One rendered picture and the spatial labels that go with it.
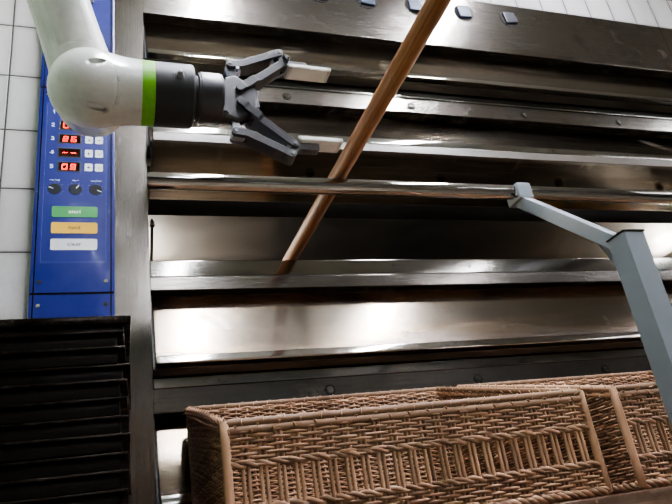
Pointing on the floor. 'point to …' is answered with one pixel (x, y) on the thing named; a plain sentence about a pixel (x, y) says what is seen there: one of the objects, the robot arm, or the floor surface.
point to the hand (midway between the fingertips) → (327, 109)
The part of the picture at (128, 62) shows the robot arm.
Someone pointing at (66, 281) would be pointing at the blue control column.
